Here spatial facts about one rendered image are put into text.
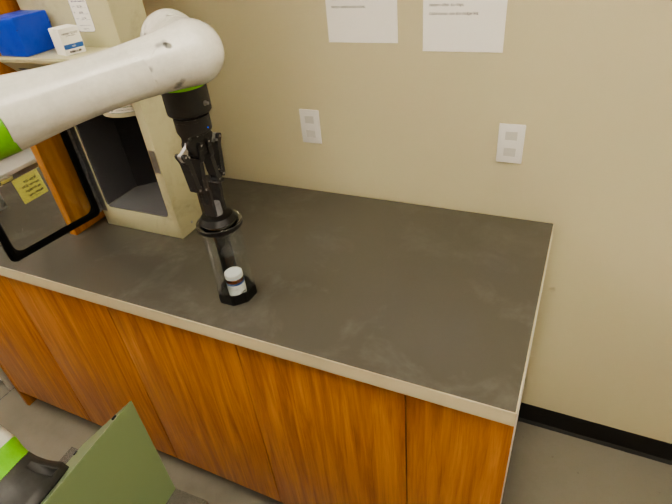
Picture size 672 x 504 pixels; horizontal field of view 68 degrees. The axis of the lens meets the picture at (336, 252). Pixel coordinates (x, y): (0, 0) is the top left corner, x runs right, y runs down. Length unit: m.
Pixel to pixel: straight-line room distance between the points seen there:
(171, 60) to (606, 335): 1.52
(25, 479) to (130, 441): 0.14
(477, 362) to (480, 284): 0.26
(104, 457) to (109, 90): 0.55
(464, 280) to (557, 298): 0.53
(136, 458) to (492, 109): 1.18
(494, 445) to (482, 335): 0.23
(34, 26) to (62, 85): 0.67
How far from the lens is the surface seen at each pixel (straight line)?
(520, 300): 1.28
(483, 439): 1.19
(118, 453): 0.86
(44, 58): 1.48
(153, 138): 1.50
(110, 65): 0.90
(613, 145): 1.51
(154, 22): 1.04
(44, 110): 0.89
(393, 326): 1.19
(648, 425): 2.16
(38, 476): 0.87
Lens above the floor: 1.76
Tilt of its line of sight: 35 degrees down
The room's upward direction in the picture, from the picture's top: 6 degrees counter-clockwise
